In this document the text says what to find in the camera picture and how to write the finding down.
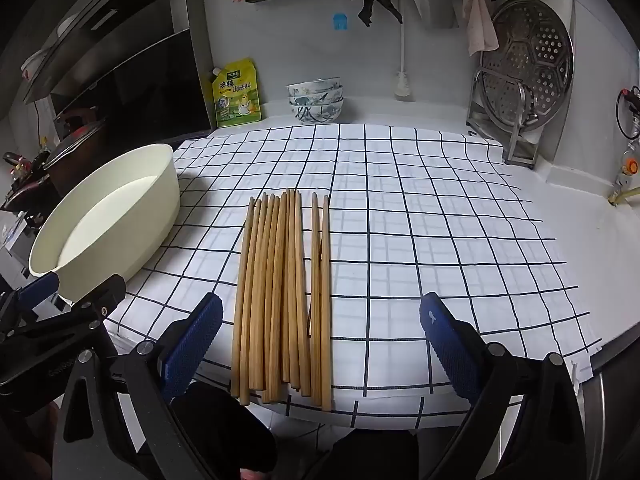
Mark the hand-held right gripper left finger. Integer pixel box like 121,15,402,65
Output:
52,292,226,480

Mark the orange gas valve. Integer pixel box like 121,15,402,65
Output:
607,145,640,208

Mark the black range hood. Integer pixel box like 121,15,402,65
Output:
20,0,216,136

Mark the pile of wooden chopsticks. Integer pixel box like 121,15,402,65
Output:
230,187,333,413

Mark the white cable with plug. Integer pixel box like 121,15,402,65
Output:
393,0,413,100

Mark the yellow seasoning pouch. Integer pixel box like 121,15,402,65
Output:
209,57,263,129

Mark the perforated metal steamer plate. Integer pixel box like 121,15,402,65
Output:
480,0,575,128

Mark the metal dish rack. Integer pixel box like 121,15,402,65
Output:
466,67,543,168

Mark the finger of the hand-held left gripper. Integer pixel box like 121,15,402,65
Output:
0,271,61,333
10,274,128,346

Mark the dark pot with lid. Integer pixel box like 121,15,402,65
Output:
42,105,108,196

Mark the pink towel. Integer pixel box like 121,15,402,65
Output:
461,0,500,57

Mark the white black-grid cloth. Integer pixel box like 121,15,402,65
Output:
102,122,603,431

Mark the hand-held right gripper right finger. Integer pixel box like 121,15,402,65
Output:
419,291,606,480

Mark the white bowl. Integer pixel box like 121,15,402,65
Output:
21,49,48,75

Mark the cream plastic basin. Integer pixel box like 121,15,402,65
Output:
27,143,182,307

